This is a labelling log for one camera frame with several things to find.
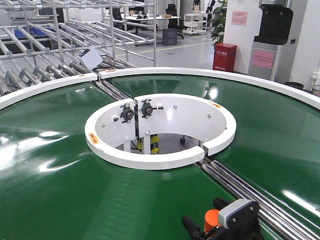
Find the red fire extinguisher box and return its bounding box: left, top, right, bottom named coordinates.
left=212, top=43, right=237, bottom=72

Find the metal roller rack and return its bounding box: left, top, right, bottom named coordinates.
left=0, top=0, right=157, bottom=96

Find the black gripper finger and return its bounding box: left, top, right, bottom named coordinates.
left=181, top=215, right=202, bottom=240
left=212, top=197, right=234, bottom=210

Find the white office desk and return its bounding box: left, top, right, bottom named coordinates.
left=122, top=15, right=180, bottom=35

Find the round green belt conveyor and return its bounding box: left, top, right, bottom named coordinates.
left=0, top=67, right=320, bottom=240

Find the orange cylindrical capacitor 4680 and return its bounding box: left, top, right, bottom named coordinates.
left=204, top=209, right=220, bottom=233

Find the green potted plant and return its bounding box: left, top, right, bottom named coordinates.
left=211, top=0, right=228, bottom=44

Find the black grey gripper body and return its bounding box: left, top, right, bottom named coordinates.
left=217, top=198, right=264, bottom=240

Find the grey trash bin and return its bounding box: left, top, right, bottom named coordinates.
left=162, top=28, right=178, bottom=46

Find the wire mesh waste basket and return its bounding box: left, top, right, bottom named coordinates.
left=311, top=84, right=320, bottom=97

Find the water dispenser machine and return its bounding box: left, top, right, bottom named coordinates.
left=248, top=0, right=307, bottom=83

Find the white box on rack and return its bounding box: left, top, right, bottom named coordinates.
left=77, top=48, right=103, bottom=70

